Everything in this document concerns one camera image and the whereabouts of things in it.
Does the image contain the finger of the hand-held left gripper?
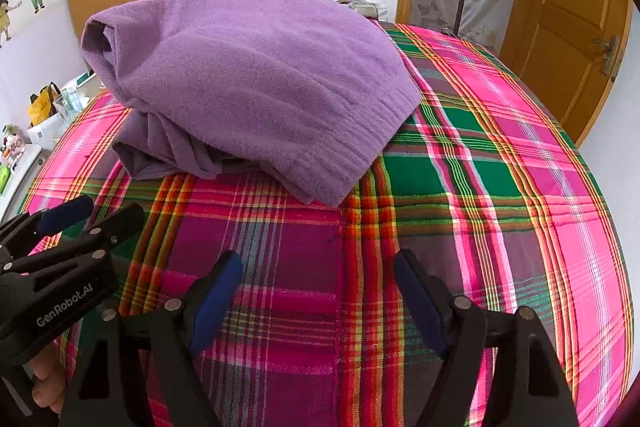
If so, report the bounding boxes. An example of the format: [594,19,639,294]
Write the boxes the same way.
[0,196,95,258]
[0,203,147,280]

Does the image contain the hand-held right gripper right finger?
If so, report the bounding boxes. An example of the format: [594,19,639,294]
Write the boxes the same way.
[393,249,581,427]

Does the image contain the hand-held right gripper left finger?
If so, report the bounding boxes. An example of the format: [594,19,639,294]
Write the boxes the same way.
[62,251,244,427]

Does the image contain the purple knit garment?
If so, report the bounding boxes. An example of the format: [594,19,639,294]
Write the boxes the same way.
[80,0,422,208]

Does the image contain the person's left hand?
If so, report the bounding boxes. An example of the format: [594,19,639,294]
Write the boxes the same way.
[30,341,68,414]

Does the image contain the white paper bag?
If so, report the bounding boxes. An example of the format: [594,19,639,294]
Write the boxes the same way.
[27,109,68,148]

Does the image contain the colourful snack packet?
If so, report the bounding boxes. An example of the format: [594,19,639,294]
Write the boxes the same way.
[0,123,28,162]

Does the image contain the yellow gift bag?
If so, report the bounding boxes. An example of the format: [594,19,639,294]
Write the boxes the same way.
[27,83,63,128]

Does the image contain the pink green plaid cloth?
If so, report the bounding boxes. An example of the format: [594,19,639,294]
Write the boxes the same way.
[20,21,626,427]

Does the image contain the grey parcel bags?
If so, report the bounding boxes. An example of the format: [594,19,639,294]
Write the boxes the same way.
[347,0,391,20]

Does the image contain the wooden door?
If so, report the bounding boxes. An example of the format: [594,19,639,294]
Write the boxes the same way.
[500,0,633,145]

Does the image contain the metal door handle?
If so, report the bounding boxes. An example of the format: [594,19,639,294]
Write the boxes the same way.
[591,36,622,80]

